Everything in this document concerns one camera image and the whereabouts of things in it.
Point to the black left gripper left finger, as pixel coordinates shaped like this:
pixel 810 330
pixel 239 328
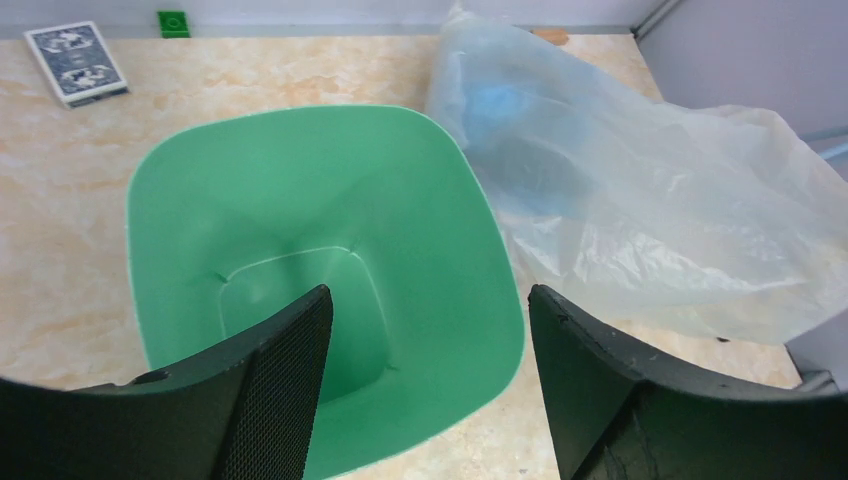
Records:
pixel 243 408

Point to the clear plastic bag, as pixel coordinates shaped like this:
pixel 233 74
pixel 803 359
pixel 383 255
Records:
pixel 716 222

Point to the blue playing card deck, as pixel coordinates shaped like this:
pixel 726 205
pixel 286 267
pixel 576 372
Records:
pixel 77 63

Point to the green plastic trash bin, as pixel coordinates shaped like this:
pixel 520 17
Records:
pixel 231 221

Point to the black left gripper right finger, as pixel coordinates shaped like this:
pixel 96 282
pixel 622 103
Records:
pixel 619 408

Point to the small green block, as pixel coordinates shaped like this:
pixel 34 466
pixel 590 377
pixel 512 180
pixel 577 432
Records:
pixel 173 24

